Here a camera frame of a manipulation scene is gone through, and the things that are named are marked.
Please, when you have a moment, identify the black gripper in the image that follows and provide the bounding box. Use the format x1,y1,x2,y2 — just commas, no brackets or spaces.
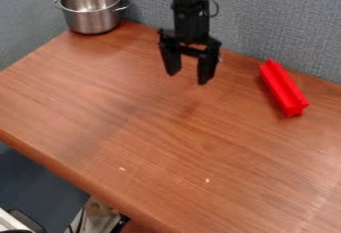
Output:
159,1,221,85

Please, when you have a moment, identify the red rectangular block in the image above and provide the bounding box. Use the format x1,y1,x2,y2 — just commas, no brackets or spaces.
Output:
258,59,309,117

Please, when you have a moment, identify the stainless steel pot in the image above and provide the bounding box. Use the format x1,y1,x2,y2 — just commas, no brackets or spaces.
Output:
53,0,131,35

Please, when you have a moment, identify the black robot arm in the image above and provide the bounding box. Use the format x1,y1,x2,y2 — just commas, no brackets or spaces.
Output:
159,0,221,85

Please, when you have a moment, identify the white object at corner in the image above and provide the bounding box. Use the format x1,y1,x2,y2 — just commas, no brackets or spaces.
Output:
0,208,47,233

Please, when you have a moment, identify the metal table leg frame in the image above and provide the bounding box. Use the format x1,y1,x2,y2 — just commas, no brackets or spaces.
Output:
64,197,130,233

